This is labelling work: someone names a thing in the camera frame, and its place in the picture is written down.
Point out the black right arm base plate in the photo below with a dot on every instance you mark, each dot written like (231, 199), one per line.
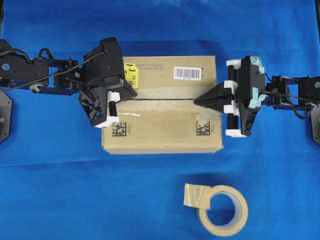
(315, 124)

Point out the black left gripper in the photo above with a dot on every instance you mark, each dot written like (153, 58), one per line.
(105, 83)

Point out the beige packing tape roll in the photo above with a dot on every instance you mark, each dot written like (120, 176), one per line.
(222, 210)

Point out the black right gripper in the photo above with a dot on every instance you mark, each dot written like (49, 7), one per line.
(239, 96)

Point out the brown cardboard box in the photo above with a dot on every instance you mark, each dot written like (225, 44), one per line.
(163, 118)

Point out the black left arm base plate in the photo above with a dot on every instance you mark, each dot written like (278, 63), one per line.
(5, 116)

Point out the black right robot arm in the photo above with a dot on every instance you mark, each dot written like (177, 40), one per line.
(296, 94)

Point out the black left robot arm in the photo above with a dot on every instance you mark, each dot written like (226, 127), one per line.
(42, 74)

